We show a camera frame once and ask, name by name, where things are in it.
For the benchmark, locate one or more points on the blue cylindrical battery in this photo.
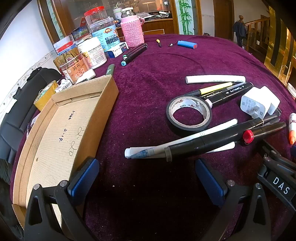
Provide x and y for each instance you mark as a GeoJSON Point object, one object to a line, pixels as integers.
{"type": "Point", "coordinates": [187, 44]}

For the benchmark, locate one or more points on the brown patterned box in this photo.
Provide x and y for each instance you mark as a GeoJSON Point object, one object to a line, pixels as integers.
{"type": "Point", "coordinates": [67, 56]}

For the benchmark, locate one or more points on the black marker pink end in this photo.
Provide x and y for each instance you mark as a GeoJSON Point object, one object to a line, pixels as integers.
{"type": "Point", "coordinates": [231, 93]}

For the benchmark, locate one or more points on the black gel pen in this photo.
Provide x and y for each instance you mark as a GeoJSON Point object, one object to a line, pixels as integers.
{"type": "Point", "coordinates": [271, 118]}

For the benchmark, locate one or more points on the white green mug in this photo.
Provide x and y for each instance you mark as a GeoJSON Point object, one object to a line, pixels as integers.
{"type": "Point", "coordinates": [117, 13]}

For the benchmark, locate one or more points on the wooden stair railing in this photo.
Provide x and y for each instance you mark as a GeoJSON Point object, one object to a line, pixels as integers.
{"type": "Point", "coordinates": [259, 30]}

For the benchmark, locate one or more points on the yellow tape roll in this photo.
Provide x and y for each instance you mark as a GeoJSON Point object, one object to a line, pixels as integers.
{"type": "Point", "coordinates": [45, 96]}

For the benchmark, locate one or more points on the small yellow black tool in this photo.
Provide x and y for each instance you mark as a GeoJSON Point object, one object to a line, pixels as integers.
{"type": "Point", "coordinates": [159, 43]}

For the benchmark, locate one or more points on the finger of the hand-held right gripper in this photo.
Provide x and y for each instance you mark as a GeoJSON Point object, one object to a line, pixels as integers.
{"type": "Point", "coordinates": [281, 157]}

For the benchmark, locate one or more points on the wooden framed glass partition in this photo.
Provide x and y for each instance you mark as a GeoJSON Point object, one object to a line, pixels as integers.
{"type": "Point", "coordinates": [138, 9]}

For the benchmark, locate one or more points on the small white barcode box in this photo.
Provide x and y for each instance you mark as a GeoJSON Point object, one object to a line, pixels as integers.
{"type": "Point", "coordinates": [63, 85]}

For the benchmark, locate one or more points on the newel post with dark jacket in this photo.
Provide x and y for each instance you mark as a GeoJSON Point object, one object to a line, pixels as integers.
{"type": "Point", "coordinates": [239, 30]}

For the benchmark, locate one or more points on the dark green pen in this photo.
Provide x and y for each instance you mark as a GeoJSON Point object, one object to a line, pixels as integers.
{"type": "Point", "coordinates": [110, 69]}

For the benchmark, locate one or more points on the white pen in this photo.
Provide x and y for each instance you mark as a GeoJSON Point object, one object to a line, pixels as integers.
{"type": "Point", "coordinates": [161, 148]}

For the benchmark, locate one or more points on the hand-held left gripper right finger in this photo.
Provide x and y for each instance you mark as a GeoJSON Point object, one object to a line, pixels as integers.
{"type": "Point", "coordinates": [209, 183]}

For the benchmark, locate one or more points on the small blue white box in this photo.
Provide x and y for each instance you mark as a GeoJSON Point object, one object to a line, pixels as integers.
{"type": "Point", "coordinates": [118, 49]}

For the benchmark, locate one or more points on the white eraser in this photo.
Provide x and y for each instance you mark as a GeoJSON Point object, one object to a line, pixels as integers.
{"type": "Point", "coordinates": [86, 76]}

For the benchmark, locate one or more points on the white plastic jar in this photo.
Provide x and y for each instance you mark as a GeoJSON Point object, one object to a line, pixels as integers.
{"type": "Point", "coordinates": [92, 54]}

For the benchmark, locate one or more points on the blue label plastic jar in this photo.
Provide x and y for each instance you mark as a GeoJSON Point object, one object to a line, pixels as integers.
{"type": "Point", "coordinates": [105, 34]}

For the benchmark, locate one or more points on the thick black marker red button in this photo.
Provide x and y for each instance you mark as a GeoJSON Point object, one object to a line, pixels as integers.
{"type": "Point", "coordinates": [208, 142]}

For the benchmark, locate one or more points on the yellow and black pen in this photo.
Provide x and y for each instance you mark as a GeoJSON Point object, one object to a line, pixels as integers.
{"type": "Point", "coordinates": [215, 89]}

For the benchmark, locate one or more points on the wooden door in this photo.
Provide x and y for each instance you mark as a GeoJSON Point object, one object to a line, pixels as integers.
{"type": "Point", "coordinates": [223, 19]}

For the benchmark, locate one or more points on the bamboo painted panel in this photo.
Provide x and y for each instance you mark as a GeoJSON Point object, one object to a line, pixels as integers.
{"type": "Point", "coordinates": [185, 16]}

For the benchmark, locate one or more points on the black tape roll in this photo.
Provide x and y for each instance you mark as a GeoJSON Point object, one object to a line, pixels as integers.
{"type": "Point", "coordinates": [188, 113]}

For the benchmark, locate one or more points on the black marker teal end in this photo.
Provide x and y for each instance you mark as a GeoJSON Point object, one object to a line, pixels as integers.
{"type": "Point", "coordinates": [134, 56]}
{"type": "Point", "coordinates": [135, 49]}

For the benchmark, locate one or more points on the red lid plastic jar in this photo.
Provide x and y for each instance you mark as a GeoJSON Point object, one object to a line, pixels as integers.
{"type": "Point", "coordinates": [94, 16]}

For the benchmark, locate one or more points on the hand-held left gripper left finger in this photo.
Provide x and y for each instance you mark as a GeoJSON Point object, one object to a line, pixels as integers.
{"type": "Point", "coordinates": [84, 177]}

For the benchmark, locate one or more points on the orange and white glue stick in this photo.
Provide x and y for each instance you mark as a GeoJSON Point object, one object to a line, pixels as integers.
{"type": "Point", "coordinates": [292, 127]}

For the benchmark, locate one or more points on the white marker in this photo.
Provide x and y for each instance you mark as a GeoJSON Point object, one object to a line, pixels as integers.
{"type": "Point", "coordinates": [215, 79]}

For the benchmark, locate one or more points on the orange label clear jar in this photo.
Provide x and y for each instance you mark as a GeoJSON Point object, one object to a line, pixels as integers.
{"type": "Point", "coordinates": [75, 69]}

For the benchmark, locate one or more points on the shallow cardboard box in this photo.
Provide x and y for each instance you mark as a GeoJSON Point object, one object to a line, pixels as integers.
{"type": "Point", "coordinates": [62, 136]}

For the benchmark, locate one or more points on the bottle in pink knitted sleeve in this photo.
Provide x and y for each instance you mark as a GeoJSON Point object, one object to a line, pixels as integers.
{"type": "Point", "coordinates": [131, 30]}

